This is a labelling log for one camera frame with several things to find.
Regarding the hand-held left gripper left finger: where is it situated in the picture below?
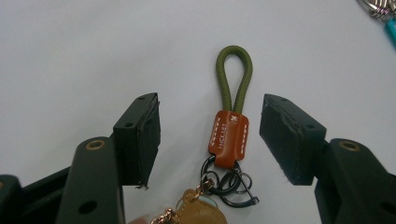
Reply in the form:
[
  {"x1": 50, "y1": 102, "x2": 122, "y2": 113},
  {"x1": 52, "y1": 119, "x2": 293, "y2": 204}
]
[{"x1": 55, "y1": 91, "x2": 162, "y2": 224}]

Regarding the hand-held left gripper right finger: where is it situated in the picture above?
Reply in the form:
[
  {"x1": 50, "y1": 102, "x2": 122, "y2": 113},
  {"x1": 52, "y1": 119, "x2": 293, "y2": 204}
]
[{"x1": 259, "y1": 93, "x2": 396, "y2": 224}]

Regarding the green rope leather keychain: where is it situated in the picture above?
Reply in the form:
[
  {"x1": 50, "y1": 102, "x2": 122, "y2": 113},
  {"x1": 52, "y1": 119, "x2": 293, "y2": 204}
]
[{"x1": 200, "y1": 45, "x2": 261, "y2": 209}]

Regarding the tan leather charm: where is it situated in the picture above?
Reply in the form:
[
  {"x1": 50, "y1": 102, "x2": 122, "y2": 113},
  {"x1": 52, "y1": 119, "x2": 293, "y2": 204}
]
[{"x1": 151, "y1": 188, "x2": 229, "y2": 224}]

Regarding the silver metal watch band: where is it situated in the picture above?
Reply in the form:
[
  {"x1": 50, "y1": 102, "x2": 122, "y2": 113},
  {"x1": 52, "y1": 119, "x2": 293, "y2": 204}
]
[{"x1": 356, "y1": 0, "x2": 396, "y2": 21}]

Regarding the turquoise strap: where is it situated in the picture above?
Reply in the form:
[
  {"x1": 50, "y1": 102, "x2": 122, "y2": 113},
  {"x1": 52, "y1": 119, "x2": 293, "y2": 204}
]
[{"x1": 384, "y1": 18, "x2": 396, "y2": 50}]

